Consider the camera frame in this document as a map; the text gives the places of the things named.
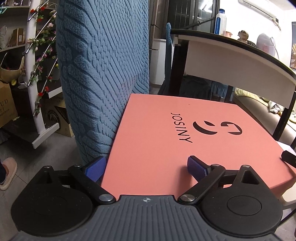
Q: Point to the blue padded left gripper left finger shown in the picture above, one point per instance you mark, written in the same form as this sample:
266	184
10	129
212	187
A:
87	179

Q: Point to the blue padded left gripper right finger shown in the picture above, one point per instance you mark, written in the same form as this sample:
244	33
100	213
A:
207	178

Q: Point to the pink box lid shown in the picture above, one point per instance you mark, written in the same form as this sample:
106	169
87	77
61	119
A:
158	133

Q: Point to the brown cardboard box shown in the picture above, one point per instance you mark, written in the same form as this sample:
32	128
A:
55	111

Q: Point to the pink slipper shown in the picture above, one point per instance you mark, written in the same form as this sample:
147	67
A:
8	171

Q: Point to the white table with black top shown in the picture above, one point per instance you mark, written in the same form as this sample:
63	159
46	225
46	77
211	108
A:
235	64

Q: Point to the white humidifier appliance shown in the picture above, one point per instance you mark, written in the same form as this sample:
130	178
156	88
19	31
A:
267	44

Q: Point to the white flower-decorated ladder shelf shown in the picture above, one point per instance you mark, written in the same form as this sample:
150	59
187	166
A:
32	73

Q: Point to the brown figurine on table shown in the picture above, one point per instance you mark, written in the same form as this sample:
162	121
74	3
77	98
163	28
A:
243	36

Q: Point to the blue fabric chair back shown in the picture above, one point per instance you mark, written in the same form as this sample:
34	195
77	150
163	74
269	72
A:
103	57

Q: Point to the white air conditioner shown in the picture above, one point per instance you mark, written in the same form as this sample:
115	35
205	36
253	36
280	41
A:
259	9

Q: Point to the clear water bottle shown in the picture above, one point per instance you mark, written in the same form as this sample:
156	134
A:
220	23

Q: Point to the black window door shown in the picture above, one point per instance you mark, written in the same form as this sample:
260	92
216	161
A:
185	12

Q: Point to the grey refrigerator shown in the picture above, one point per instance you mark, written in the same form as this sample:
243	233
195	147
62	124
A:
158	15

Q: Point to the dark wooden shelf unit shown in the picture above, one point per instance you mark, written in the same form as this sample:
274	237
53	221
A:
14	16

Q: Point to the blue wall painting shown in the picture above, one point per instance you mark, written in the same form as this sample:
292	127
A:
293	52

